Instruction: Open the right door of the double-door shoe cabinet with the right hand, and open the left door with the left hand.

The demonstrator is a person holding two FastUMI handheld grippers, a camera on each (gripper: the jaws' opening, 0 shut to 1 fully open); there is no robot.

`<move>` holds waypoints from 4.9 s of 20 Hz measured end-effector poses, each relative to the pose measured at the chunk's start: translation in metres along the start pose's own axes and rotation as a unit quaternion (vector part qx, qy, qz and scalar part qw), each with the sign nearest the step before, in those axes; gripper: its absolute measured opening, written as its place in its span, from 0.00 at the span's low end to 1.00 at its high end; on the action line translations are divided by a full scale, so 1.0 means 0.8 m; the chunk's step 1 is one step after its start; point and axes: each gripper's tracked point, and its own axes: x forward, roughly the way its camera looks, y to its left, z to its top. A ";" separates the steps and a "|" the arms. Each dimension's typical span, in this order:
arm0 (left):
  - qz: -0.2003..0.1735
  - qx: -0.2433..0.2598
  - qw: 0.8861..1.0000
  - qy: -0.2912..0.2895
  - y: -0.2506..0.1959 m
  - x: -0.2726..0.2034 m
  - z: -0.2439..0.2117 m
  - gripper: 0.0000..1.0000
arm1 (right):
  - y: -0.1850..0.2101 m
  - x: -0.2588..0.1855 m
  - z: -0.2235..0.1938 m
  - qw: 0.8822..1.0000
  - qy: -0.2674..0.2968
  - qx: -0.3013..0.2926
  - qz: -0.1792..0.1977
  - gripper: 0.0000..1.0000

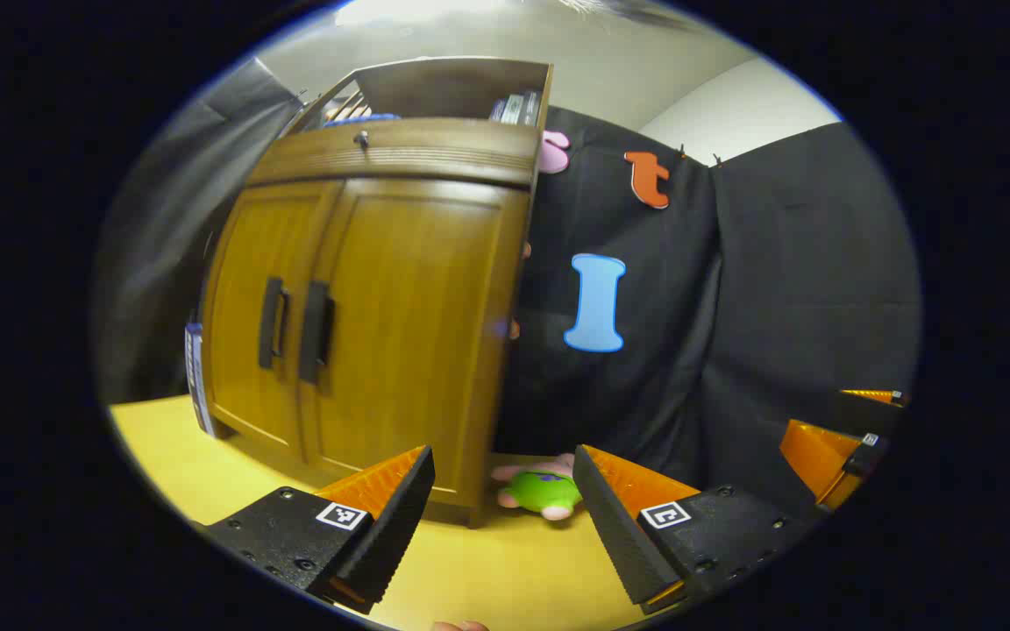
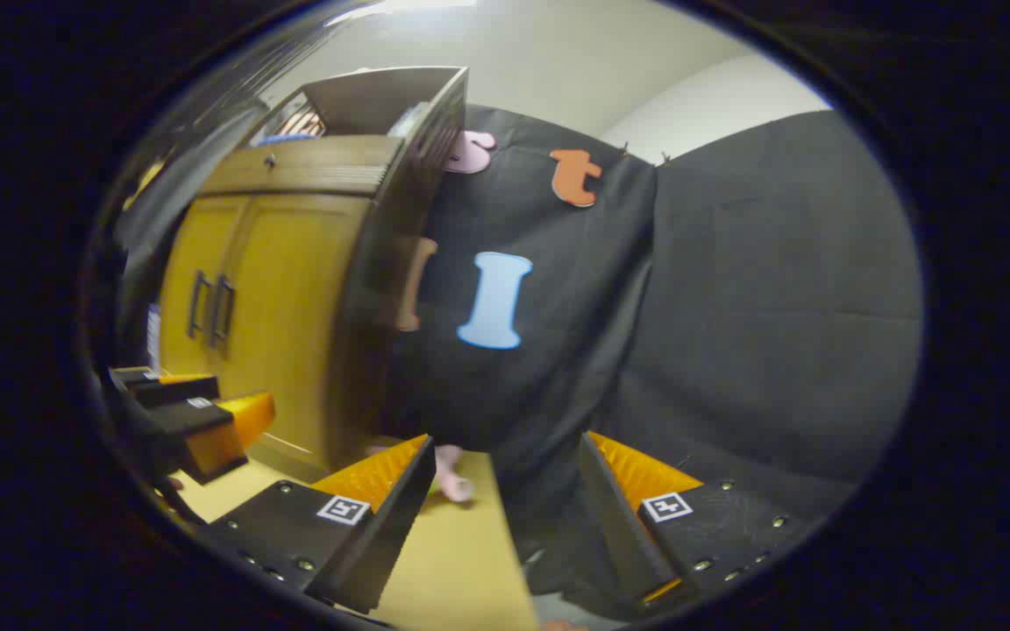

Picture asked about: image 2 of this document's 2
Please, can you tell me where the wooden cabinet door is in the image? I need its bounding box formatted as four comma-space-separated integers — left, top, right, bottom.
160, 196, 238, 379
220, 195, 374, 471

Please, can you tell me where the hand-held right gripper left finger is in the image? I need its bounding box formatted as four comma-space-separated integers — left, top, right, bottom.
198, 434, 437, 616

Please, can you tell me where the pink and green plush toy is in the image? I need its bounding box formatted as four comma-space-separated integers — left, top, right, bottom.
430, 443, 476, 504

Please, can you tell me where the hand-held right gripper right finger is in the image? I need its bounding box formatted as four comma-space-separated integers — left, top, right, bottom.
575, 429, 813, 613

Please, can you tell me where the wooden drawer with black knob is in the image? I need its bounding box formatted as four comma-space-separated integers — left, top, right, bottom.
198, 136, 405, 199

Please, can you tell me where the wooden double-door shoe cabinet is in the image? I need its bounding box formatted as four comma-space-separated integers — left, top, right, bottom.
159, 66, 471, 485

